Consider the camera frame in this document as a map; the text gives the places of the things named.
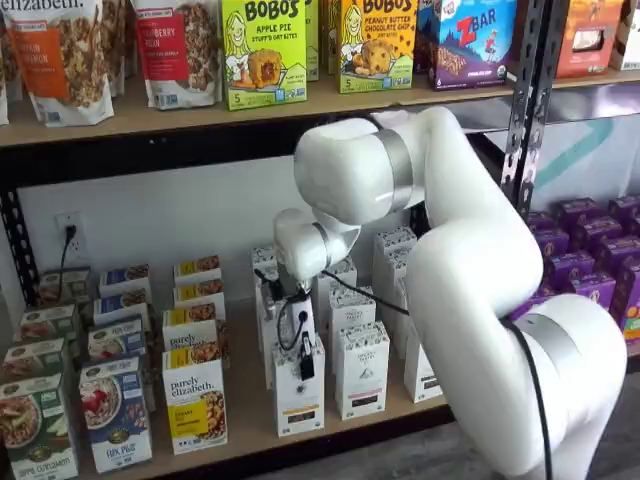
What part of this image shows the white snack box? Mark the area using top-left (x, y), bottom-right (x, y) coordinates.
top-left (611, 7), bottom-right (640, 72)

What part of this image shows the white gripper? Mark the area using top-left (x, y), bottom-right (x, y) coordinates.
top-left (284, 292), bottom-right (318, 381)

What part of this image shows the green oatmeal box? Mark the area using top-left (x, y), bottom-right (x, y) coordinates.
top-left (0, 338), bottom-right (69, 386)
top-left (37, 266), bottom-right (94, 307)
top-left (13, 303), bottom-right (81, 346)
top-left (0, 372), bottom-right (81, 480)

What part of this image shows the white wall outlet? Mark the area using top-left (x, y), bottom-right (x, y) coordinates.
top-left (54, 212), bottom-right (84, 261)

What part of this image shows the purple Annie's box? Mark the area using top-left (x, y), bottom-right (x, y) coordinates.
top-left (531, 228), bottom-right (572, 259)
top-left (556, 197), bottom-right (605, 229)
top-left (527, 212), bottom-right (557, 234)
top-left (567, 272), bottom-right (617, 314)
top-left (542, 249), bottom-right (597, 290)
top-left (610, 257), bottom-right (640, 334)
top-left (594, 234), bottom-right (640, 274)
top-left (574, 214), bottom-right (625, 249)
top-left (608, 194), bottom-right (640, 221)
top-left (507, 294), bottom-right (551, 321)

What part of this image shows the black power cord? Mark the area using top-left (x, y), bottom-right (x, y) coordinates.
top-left (56, 225), bottom-right (78, 302)

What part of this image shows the red label granola bag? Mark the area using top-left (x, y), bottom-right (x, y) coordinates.
top-left (131, 0), bottom-right (224, 111)

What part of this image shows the white box dark strip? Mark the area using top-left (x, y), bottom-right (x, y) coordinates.
top-left (387, 279), bottom-right (417, 362)
top-left (382, 248), bottom-right (421, 321)
top-left (372, 225), bottom-right (419, 286)
top-left (403, 327), bottom-right (444, 404)

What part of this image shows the green Bobo's apple pie box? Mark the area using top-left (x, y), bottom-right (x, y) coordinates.
top-left (219, 0), bottom-right (309, 112)
top-left (304, 0), bottom-right (322, 84)

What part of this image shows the purely elizabeth yellow label box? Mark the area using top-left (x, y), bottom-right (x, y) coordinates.
top-left (172, 254), bottom-right (223, 284)
top-left (172, 278), bottom-right (227, 310)
top-left (161, 346), bottom-right (229, 456)
top-left (161, 303), bottom-right (224, 354)

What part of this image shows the yellow Bobo's peanut butter box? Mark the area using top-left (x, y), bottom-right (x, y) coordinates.
top-left (321, 0), bottom-right (344, 77)
top-left (338, 0), bottom-right (418, 95)

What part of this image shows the orange label granola bag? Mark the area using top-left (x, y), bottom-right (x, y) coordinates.
top-left (99, 0), bottom-right (145, 97)
top-left (3, 0), bottom-right (116, 127)

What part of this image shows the black metal rack frame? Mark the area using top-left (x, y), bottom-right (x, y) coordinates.
top-left (464, 0), bottom-right (640, 361)
top-left (0, 0), bottom-right (542, 480)

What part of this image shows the orange snack box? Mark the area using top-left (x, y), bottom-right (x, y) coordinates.
top-left (554, 0), bottom-right (627, 80)

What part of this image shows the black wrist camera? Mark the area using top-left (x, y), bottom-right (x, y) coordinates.
top-left (253, 268), bottom-right (287, 309)

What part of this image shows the blue ZBar box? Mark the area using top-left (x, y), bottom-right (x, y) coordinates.
top-left (414, 0), bottom-right (518, 92)

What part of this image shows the black camera cable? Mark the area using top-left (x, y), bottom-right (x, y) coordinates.
top-left (276, 298), bottom-right (307, 352)

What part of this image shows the white box pink strip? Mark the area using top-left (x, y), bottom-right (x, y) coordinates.
top-left (327, 285), bottom-right (377, 374)
top-left (333, 322), bottom-right (391, 421)
top-left (312, 257), bottom-right (359, 301)

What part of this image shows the blue oatmeal box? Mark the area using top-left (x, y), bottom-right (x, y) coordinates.
top-left (78, 355), bottom-right (154, 475)
top-left (87, 315), bottom-right (150, 362)
top-left (98, 263), bottom-right (152, 296)
top-left (92, 288), bottom-right (152, 326)

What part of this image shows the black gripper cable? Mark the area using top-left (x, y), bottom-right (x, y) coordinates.
top-left (322, 269), bottom-right (554, 480)

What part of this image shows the white box yellow strip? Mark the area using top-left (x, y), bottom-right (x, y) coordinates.
top-left (271, 335), bottom-right (327, 438)
top-left (251, 245), bottom-right (279, 281)
top-left (255, 279), bottom-right (281, 391)

